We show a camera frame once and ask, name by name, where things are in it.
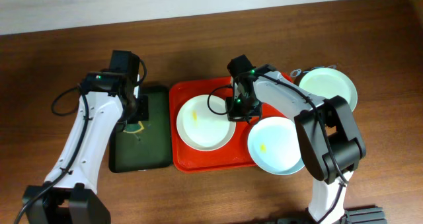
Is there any green yellow sponge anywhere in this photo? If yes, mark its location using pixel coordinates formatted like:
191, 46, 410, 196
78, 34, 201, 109
122, 121, 144, 134

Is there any light blue plate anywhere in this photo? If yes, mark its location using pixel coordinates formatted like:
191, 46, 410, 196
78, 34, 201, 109
247, 117, 305, 176

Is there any white cream plate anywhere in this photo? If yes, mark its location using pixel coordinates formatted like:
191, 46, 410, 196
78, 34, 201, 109
176, 94, 236, 151

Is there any pale green plate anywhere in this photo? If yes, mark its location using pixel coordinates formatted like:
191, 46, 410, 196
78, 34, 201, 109
294, 67, 358, 111

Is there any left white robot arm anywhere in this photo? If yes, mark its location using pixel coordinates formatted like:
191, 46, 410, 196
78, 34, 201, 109
15, 50, 147, 223

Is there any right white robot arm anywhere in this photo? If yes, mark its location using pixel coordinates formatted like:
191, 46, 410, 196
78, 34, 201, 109
225, 55, 366, 223

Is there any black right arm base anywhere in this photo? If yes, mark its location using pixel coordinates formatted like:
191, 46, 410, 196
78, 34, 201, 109
264, 206, 387, 224

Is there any dark green tray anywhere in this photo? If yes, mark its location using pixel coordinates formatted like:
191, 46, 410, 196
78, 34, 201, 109
108, 85, 173, 173

